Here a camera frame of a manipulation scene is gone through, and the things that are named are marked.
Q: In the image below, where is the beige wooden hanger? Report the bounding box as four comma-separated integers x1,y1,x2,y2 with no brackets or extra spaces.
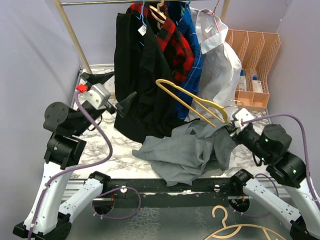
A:
149,0,167,24

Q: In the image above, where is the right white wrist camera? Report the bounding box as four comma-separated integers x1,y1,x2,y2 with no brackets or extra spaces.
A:
232,108,255,132

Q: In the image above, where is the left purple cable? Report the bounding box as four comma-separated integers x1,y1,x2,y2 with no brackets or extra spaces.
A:
26,84,142,240

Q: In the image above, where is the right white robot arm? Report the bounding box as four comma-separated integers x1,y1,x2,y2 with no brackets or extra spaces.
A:
229,124,320,240

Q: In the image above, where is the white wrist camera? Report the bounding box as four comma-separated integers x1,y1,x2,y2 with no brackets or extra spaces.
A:
82,83,112,110
232,108,255,132

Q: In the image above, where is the pink wire hanger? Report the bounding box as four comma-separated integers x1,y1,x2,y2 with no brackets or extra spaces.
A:
202,0,220,34

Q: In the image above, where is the yellow wire hanger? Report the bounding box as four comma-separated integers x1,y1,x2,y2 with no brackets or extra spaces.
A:
155,78,245,128

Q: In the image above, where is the black hanging shirt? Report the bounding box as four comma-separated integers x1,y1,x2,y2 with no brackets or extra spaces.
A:
114,13,186,143

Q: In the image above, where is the red black plaid shirt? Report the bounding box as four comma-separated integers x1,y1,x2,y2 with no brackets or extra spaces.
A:
114,3,193,99

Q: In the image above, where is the white hanging shirt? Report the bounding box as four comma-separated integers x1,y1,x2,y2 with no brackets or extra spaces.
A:
190,8,242,117

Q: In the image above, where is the blue wire hanger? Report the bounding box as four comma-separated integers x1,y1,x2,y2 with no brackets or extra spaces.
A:
136,0,147,37

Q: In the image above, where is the beige hanger in foreground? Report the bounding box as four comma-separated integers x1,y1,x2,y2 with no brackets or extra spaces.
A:
205,205,285,240

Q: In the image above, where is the wooden clothes rack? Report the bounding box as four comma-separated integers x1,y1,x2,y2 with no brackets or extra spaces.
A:
52,0,231,99

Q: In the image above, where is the white box in organizer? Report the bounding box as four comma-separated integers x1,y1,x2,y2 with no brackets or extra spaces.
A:
237,69,247,91
252,70,264,93

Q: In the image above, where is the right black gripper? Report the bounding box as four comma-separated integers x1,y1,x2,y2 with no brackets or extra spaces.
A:
223,119,271,162

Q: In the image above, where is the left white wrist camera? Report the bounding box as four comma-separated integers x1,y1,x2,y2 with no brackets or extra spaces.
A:
82,83,112,110

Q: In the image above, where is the orange plastic file organizer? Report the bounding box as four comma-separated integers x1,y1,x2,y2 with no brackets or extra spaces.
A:
226,29,281,112

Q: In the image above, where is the grey button shirt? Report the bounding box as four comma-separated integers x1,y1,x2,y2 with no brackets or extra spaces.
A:
132,120,237,187

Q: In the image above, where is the blue plaid shirt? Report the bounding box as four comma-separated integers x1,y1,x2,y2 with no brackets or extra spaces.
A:
167,1,204,121

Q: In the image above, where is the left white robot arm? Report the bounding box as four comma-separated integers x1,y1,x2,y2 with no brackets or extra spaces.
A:
13,71,135,240

